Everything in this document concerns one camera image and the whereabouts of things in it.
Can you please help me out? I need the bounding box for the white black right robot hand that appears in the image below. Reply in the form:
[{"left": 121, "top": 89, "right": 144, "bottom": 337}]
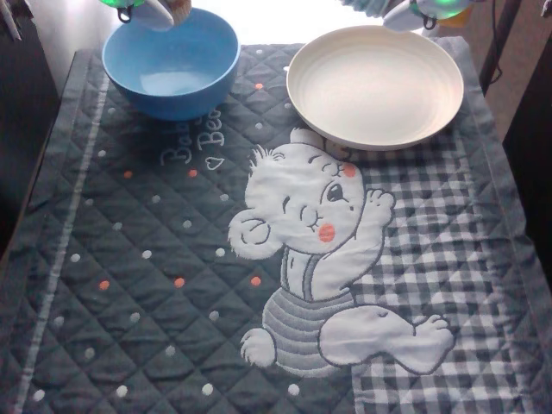
[{"left": 381, "top": 0, "right": 474, "bottom": 34}]

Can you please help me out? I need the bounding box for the thin black cable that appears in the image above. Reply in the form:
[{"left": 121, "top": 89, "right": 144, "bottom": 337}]
[{"left": 489, "top": 0, "right": 505, "bottom": 85}]

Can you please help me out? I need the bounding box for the blue bowl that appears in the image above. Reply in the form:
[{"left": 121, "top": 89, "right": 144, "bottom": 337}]
[{"left": 101, "top": 7, "right": 241, "bottom": 122}]

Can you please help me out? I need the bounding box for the grey quilt with bear print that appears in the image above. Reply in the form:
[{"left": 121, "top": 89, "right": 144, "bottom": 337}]
[{"left": 0, "top": 36, "right": 552, "bottom": 414}]

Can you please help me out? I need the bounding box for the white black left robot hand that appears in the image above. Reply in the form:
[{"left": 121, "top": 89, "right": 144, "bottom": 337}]
[{"left": 97, "top": 0, "right": 177, "bottom": 32}]

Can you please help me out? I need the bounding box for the white plate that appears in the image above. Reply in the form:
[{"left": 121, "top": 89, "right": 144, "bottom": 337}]
[{"left": 286, "top": 24, "right": 465, "bottom": 152}]

